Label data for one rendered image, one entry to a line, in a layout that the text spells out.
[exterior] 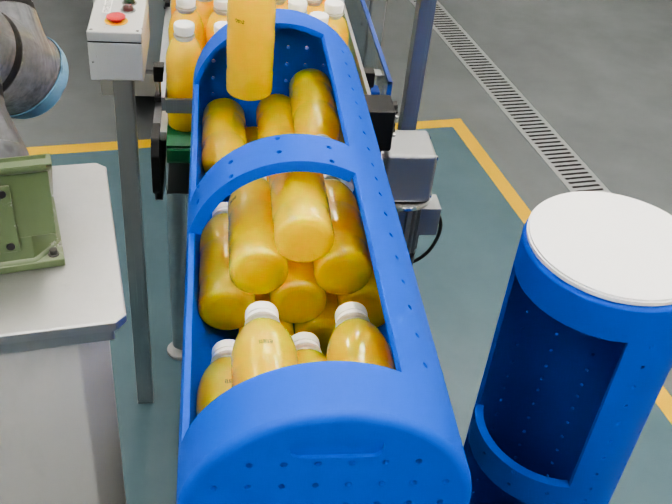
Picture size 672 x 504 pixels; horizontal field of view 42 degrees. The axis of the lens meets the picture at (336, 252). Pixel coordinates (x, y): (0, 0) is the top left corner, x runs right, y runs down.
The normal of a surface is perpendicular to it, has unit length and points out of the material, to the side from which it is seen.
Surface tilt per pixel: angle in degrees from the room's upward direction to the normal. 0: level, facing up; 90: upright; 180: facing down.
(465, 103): 0
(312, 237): 90
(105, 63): 90
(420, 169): 90
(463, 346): 0
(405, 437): 90
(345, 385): 3
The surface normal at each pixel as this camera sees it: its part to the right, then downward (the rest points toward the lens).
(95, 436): 0.87, 0.36
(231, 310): 0.08, 0.61
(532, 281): -0.92, 0.18
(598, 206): 0.09, -0.78
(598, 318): -0.38, 0.54
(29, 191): 0.33, 0.60
